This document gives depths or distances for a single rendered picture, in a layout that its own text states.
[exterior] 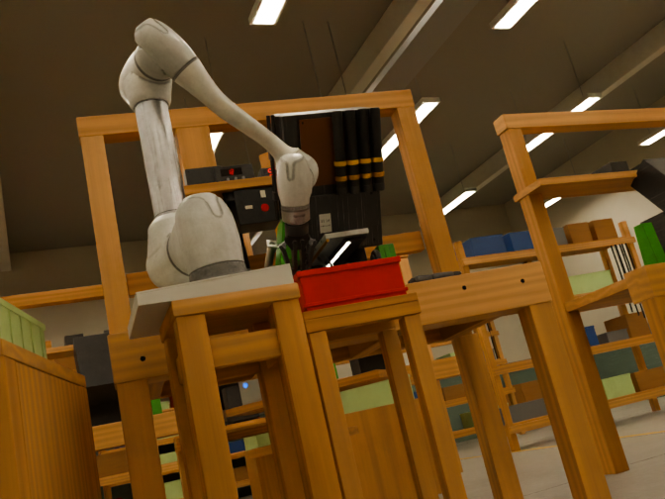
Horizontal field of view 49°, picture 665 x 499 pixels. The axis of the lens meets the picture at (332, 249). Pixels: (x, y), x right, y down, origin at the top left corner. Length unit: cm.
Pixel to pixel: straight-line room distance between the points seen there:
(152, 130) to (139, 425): 87
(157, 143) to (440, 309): 106
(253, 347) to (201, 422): 22
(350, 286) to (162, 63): 85
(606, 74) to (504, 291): 872
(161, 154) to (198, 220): 36
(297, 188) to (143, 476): 95
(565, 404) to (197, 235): 139
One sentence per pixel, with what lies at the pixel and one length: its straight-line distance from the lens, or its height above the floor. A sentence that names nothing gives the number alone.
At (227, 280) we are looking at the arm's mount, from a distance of 183.
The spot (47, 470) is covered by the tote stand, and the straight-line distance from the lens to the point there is 178.
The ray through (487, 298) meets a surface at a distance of 259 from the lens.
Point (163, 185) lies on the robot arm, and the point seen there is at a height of 127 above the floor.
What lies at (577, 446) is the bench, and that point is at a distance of 266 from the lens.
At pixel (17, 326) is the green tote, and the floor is 91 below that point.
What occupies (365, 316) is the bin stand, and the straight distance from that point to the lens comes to 204.
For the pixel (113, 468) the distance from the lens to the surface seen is 948.
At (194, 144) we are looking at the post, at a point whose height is 177.
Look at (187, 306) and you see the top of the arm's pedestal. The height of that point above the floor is 83.
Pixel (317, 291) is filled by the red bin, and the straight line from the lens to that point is 205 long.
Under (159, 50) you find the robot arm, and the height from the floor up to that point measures 163.
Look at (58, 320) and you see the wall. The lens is 1281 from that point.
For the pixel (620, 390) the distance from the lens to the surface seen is 871.
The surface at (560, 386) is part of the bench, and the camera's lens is 266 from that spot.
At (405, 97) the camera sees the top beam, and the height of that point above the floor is 190.
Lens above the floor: 44
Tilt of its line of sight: 15 degrees up
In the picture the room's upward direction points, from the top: 13 degrees counter-clockwise
